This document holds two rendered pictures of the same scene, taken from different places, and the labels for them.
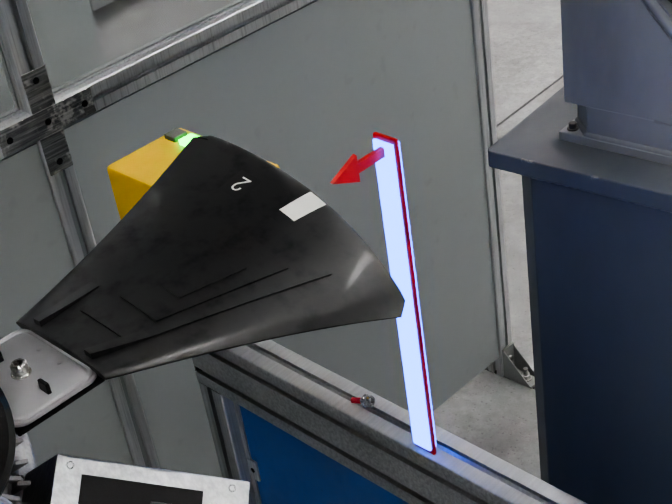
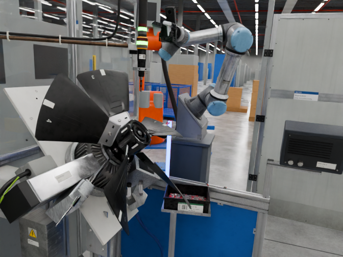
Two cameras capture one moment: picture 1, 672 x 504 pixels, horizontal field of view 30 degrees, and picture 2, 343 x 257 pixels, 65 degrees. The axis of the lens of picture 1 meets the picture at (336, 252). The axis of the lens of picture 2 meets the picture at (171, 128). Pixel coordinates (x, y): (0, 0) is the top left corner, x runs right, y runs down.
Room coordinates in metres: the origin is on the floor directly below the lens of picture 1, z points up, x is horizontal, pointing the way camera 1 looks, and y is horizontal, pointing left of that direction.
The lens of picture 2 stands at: (-0.37, 0.63, 1.47)
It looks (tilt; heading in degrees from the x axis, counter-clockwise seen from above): 13 degrees down; 331
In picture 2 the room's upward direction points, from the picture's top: 3 degrees clockwise
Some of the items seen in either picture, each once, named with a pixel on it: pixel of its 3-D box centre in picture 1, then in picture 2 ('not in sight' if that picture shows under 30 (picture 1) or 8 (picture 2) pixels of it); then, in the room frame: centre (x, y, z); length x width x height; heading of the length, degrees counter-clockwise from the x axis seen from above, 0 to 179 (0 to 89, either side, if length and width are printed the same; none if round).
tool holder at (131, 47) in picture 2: not in sight; (139, 57); (0.66, 0.22, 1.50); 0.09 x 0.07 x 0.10; 75
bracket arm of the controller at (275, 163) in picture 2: not in sight; (293, 166); (0.41, -0.47, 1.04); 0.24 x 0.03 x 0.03; 40
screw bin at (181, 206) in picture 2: not in sight; (187, 198); (0.65, -0.04, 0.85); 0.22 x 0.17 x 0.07; 56
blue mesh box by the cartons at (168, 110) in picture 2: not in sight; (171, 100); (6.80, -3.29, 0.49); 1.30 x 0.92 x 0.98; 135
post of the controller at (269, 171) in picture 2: not in sight; (268, 178); (0.48, -0.41, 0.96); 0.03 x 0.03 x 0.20; 40
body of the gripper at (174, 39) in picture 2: not in sight; (170, 33); (0.85, -0.01, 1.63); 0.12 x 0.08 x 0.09; 130
